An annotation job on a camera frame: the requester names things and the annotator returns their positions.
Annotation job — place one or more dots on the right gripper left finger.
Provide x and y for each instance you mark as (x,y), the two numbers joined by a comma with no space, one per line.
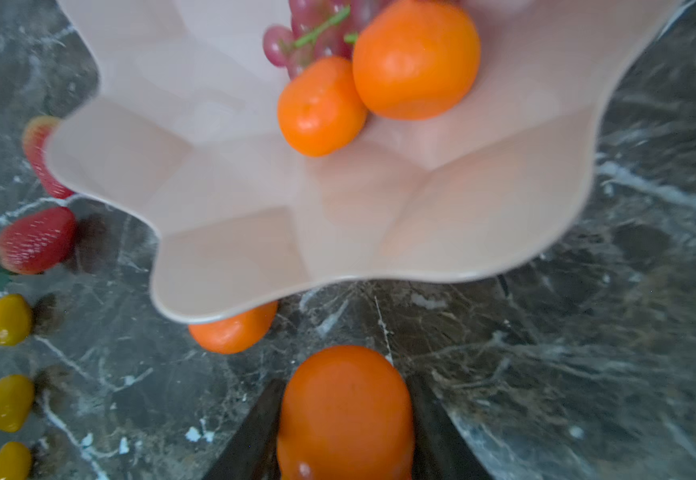
(251,452)

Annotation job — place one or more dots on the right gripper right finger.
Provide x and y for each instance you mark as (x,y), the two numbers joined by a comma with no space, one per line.
(441,452)

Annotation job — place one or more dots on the orange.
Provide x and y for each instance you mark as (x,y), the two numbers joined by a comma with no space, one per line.
(417,59)
(320,111)
(238,333)
(346,413)

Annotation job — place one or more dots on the pink wavy fruit bowl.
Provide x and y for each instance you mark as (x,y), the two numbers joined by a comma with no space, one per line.
(183,134)

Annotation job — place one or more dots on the orange bottom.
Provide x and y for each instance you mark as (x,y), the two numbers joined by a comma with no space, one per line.
(320,111)

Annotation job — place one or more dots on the red grape bunch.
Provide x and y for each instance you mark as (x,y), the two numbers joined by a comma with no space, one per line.
(318,29)

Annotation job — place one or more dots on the yellow kumquat left bottom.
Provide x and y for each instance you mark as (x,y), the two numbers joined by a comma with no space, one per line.
(16,461)

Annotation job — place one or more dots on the yellow kumquat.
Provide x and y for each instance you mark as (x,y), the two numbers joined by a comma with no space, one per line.
(16,399)
(16,461)
(16,319)

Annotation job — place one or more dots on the yellow kumquat left middle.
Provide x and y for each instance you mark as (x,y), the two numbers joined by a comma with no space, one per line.
(16,399)

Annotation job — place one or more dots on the yellow kumquat left top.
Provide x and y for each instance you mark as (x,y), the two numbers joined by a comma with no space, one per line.
(16,319)

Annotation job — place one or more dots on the strawberry far left lower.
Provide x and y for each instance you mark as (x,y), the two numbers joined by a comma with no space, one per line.
(36,243)

